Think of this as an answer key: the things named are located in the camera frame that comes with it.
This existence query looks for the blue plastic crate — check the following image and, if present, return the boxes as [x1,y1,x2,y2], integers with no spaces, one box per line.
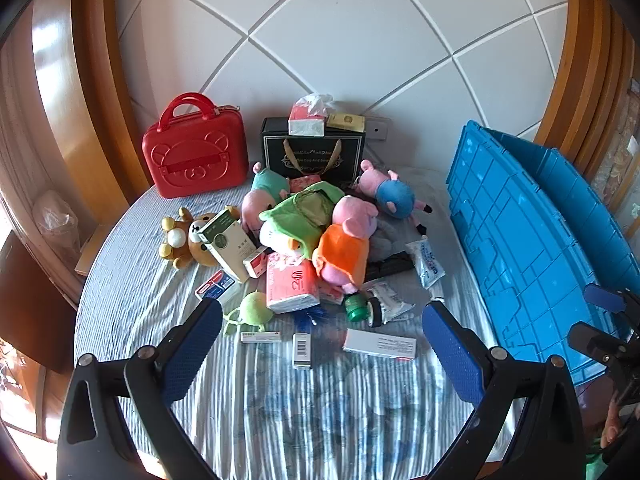
[446,120,633,386]

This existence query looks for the dark wooden cabinet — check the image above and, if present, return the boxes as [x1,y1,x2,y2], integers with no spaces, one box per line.
[0,230,76,376]

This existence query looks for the green and white box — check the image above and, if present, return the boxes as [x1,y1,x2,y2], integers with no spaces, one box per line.
[198,208,261,283]

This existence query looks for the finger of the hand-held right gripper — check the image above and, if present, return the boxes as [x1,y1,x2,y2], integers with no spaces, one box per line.
[567,322,633,376]
[583,283,640,326]

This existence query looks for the grey fur pom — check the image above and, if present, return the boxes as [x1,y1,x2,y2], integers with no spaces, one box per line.
[367,215,413,261]

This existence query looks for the red tissue pack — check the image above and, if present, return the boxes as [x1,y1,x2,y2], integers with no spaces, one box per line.
[287,93,335,137]

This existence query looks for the grey wall socket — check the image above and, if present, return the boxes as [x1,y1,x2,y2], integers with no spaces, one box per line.
[364,116,391,142]

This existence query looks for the pig plush in blue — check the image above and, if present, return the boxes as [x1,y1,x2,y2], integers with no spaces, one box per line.
[354,159,433,235]

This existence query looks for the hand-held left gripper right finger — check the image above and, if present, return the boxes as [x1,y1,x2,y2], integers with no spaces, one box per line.
[421,301,586,480]

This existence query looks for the small red and white box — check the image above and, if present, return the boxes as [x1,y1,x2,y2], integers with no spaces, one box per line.
[243,247,271,279]

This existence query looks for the wood framed padded headboard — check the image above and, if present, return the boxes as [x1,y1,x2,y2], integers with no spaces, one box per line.
[30,0,640,201]

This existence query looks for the red bear suitcase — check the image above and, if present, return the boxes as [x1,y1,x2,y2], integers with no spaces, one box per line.
[141,92,249,199]

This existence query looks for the black gift bag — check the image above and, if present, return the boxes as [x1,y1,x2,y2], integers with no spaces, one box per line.
[260,117,367,186]

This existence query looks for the brown bear plush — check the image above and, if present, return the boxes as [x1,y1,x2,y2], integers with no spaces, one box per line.
[159,205,241,270]

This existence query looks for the clear plastic bag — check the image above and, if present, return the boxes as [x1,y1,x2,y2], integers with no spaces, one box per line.
[32,190,83,261]

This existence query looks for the green plastic bottle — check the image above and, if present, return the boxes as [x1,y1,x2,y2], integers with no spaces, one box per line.
[343,294,373,322]

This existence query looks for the round green plush toy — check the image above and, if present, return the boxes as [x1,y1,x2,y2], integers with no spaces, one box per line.
[222,291,275,336]

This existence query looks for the small barcode box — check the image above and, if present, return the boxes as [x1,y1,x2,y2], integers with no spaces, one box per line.
[292,332,313,371]

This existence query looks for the long white box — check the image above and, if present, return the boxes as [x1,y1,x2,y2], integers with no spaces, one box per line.
[342,328,417,361]

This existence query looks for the gold box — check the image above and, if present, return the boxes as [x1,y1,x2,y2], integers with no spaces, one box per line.
[326,112,366,132]

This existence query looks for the blue bristle brush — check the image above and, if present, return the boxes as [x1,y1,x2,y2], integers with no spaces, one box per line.
[295,307,328,328]

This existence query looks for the pink patterned box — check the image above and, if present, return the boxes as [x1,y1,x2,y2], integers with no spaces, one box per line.
[289,174,326,192]

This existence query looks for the pig plush in teal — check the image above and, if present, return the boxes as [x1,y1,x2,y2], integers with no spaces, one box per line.
[241,161,292,233]

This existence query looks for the white and blue wipes packet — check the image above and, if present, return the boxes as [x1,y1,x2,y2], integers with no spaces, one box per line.
[405,236,446,289]

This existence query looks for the striped bed sheet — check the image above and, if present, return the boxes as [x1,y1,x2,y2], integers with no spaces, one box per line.
[74,165,521,480]

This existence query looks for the person's right hand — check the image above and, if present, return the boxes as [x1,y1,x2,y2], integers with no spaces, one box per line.
[599,406,626,451]

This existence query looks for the black pouch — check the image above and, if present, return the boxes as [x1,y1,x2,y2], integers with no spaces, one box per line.
[364,252,416,283]

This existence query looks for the cardboard box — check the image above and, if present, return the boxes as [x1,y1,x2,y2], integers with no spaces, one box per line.
[75,225,113,277]

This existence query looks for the pink pad pack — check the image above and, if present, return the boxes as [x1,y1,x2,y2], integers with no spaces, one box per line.
[265,252,322,315]

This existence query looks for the pig plush in orange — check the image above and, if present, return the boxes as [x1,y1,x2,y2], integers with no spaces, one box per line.
[311,195,379,295]

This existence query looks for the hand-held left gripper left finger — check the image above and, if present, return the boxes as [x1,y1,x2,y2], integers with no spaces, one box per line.
[56,299,223,480]

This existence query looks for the clear plastic packets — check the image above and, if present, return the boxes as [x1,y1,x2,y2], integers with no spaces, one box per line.
[367,280,416,323]

